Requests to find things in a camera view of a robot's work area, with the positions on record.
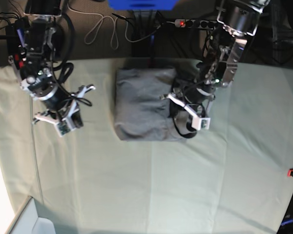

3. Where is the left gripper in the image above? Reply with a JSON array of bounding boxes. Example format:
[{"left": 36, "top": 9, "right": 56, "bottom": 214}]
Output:
[{"left": 169, "top": 84, "right": 215, "bottom": 139}]

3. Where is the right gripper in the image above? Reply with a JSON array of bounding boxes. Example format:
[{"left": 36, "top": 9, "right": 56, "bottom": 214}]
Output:
[{"left": 40, "top": 87, "right": 84, "bottom": 128}]

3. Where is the grey t-shirt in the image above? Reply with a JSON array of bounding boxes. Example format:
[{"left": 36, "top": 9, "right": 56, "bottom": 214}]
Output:
[{"left": 114, "top": 67, "right": 187, "bottom": 141}]

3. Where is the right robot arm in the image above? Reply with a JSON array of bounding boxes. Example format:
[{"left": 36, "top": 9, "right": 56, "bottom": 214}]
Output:
[{"left": 19, "top": 0, "right": 86, "bottom": 135}]

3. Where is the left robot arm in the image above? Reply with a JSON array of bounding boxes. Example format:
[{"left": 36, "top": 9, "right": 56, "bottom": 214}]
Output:
[{"left": 165, "top": 0, "right": 270, "bottom": 139}]

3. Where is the black power strip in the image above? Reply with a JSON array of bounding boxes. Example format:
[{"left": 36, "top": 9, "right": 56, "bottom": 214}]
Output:
[{"left": 174, "top": 19, "right": 218, "bottom": 30}]

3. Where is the pale green table cloth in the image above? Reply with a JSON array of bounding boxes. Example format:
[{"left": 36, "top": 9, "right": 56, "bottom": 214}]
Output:
[{"left": 0, "top": 58, "right": 293, "bottom": 234}]

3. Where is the red clamp top left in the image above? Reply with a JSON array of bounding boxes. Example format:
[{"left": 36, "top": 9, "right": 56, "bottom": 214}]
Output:
[{"left": 5, "top": 23, "right": 26, "bottom": 70}]

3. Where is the blue box top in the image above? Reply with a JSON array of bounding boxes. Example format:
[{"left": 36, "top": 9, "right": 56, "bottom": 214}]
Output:
[{"left": 108, "top": 0, "right": 177, "bottom": 10}]

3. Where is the white bin bottom left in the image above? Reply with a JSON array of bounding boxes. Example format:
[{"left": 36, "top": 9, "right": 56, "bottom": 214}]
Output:
[{"left": 0, "top": 196, "right": 56, "bottom": 234}]

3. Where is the blue clamp bottom right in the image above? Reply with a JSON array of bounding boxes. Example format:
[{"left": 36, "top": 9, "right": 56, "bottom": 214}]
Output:
[{"left": 280, "top": 218, "right": 293, "bottom": 226}]

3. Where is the white cable on floor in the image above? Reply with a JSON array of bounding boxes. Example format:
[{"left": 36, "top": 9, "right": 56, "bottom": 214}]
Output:
[{"left": 68, "top": 4, "right": 120, "bottom": 50}]

